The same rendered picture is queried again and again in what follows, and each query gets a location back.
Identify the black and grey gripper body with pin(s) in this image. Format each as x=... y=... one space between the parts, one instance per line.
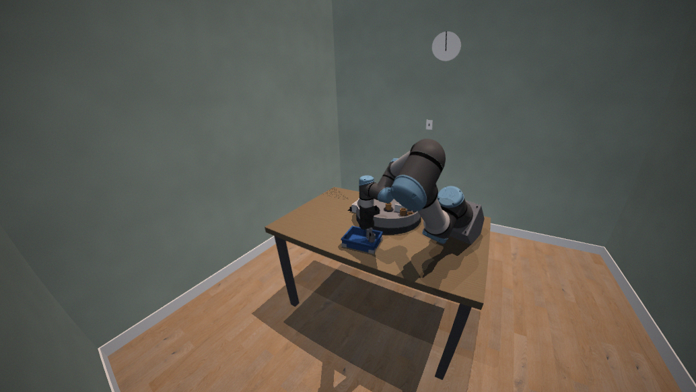
x=366 y=212

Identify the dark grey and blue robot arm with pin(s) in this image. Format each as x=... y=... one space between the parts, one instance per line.
x=415 y=189

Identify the blue open crate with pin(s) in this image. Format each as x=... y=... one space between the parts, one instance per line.
x=355 y=234

